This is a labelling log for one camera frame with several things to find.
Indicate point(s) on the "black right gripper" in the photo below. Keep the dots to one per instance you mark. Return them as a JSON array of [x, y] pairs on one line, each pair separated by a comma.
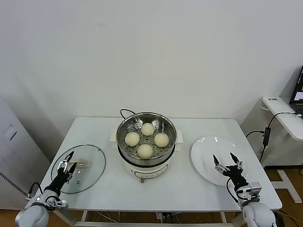
[[235, 177]]

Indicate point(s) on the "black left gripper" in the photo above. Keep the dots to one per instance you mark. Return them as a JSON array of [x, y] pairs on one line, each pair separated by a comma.
[[59, 180]]

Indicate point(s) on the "white steamed baozi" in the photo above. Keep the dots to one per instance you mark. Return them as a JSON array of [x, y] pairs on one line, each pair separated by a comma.
[[131, 139], [161, 140], [147, 129], [145, 151]]

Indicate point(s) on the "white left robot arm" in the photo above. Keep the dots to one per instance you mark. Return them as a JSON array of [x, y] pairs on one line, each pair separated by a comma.
[[30, 217]]

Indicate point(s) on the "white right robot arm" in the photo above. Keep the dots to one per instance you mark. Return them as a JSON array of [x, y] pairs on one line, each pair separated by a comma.
[[258, 212]]

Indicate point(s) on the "stainless steel steamer basket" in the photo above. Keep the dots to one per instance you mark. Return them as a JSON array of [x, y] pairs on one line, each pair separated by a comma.
[[170, 142]]

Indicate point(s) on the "white round plate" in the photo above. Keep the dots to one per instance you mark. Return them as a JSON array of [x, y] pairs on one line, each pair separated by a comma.
[[206, 156]]

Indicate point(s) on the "black usb hub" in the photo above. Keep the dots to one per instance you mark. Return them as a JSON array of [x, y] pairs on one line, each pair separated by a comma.
[[266, 136]]

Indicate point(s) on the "light grey cabinet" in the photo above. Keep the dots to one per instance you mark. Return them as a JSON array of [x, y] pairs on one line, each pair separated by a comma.
[[14, 146]]

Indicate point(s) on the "cream electric cooker base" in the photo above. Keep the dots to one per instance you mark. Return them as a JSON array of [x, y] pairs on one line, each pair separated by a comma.
[[146, 171]]

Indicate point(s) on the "white power strip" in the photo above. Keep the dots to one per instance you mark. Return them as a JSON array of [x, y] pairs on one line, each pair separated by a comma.
[[165, 215]]

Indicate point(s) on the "black laptop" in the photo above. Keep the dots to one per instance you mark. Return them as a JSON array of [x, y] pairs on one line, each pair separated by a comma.
[[297, 94]]

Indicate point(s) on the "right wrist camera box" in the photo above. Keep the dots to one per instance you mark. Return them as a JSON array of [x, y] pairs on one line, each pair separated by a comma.
[[253, 190]]

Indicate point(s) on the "white table frame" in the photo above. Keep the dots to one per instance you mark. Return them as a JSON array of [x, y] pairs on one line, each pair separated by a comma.
[[223, 217]]

